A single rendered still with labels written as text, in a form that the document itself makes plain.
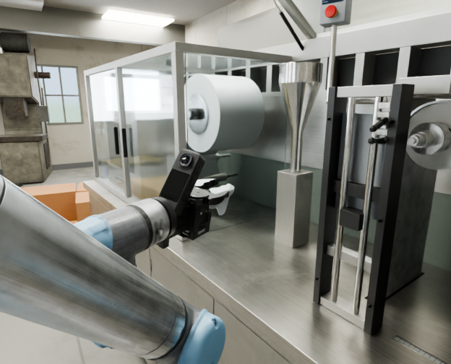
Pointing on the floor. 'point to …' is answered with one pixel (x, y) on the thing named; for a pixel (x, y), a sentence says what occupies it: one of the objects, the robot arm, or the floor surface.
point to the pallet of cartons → (63, 200)
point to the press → (18, 108)
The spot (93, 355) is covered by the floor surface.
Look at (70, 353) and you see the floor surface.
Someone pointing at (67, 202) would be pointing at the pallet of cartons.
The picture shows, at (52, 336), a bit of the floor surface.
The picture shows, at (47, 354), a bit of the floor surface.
